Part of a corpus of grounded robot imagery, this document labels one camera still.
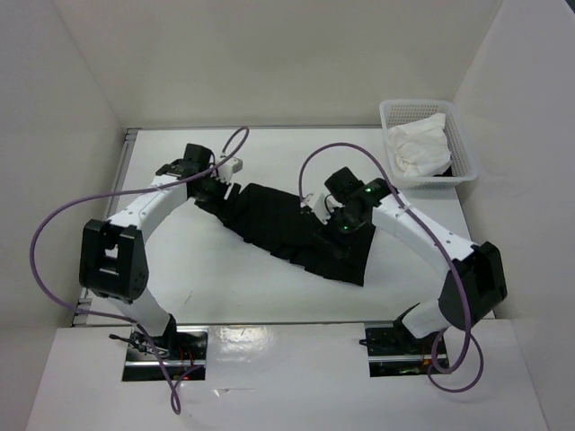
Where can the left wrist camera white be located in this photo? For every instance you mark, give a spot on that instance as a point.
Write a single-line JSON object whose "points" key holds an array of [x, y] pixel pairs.
{"points": [[227, 170]]}

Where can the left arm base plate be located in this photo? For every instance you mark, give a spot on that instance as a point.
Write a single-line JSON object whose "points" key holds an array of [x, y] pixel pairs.
{"points": [[186, 359]]}

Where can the black skirt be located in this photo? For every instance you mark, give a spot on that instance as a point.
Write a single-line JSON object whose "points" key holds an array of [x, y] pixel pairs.
{"points": [[272, 220]]}

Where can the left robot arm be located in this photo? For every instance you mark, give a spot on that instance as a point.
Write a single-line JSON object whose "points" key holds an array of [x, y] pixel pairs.
{"points": [[113, 262]]}

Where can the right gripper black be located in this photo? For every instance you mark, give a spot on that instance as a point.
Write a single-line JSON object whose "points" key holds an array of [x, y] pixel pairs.
{"points": [[329, 233]]}

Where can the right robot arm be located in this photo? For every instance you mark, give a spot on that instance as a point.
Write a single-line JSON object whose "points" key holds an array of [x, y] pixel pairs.
{"points": [[473, 275]]}

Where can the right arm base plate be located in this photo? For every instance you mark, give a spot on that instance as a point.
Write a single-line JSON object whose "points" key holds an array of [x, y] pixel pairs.
{"points": [[391, 354]]}

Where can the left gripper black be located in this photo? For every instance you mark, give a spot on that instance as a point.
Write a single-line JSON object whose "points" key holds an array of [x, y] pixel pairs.
{"points": [[223, 188]]}

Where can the white skirt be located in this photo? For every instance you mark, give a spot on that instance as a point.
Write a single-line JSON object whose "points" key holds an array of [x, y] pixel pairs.
{"points": [[420, 148]]}

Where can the white plastic basket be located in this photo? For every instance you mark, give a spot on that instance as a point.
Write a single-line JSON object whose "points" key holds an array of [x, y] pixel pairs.
{"points": [[402, 111]]}

